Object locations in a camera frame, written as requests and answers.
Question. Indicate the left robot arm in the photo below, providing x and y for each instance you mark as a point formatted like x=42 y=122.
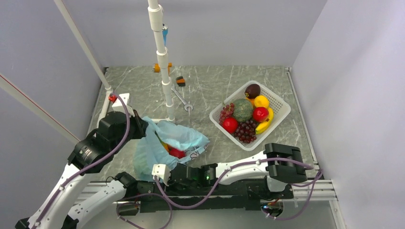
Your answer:
x=88 y=157

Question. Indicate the red yellow fake apple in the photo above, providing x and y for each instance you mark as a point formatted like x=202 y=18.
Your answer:
x=177 y=153

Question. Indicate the green fake melon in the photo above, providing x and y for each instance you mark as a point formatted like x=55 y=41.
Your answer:
x=242 y=110

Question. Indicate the dark red fake grapes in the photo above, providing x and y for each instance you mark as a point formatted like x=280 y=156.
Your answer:
x=246 y=132

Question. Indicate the red fake pomegranate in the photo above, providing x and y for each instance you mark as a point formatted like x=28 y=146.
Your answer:
x=260 y=114

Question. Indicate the yellow fake banana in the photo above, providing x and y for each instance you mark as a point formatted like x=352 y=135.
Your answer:
x=263 y=126

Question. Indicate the wrist white camera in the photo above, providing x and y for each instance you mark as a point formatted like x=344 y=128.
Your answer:
x=161 y=173
x=119 y=101

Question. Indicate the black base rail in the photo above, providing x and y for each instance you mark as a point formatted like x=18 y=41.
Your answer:
x=248 y=194

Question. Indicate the orange black small brush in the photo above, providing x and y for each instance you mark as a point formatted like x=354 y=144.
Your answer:
x=180 y=81

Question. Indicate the light blue plastic bag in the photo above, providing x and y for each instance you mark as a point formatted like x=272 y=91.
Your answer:
x=149 y=150

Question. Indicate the blue handled tool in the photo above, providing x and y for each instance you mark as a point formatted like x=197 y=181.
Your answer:
x=164 y=32

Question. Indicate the fake orange in basket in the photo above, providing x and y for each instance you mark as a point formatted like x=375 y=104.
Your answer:
x=251 y=101

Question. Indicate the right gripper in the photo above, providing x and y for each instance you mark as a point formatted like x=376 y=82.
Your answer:
x=170 y=183

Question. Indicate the white pvc pipe frame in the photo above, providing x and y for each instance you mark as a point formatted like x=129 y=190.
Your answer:
x=155 y=11

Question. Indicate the silver wrench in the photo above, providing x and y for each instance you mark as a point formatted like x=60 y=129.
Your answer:
x=187 y=106

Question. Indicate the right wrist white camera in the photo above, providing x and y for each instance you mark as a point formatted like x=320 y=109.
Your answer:
x=161 y=173

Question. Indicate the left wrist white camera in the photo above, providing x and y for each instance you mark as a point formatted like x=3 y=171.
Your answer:
x=119 y=101

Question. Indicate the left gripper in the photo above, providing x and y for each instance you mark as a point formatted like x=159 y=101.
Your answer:
x=141 y=125

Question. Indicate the light red fake grapes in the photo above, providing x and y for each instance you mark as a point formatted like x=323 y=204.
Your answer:
x=226 y=112

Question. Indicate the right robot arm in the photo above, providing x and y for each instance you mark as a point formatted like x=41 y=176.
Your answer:
x=279 y=164

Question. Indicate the yellow fake lemon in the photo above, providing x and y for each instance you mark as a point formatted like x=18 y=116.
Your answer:
x=261 y=101

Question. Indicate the dark brown fake fruit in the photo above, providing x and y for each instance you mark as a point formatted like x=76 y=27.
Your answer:
x=252 y=91

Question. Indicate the white plastic basket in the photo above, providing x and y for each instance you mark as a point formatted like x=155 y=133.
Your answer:
x=280 y=108

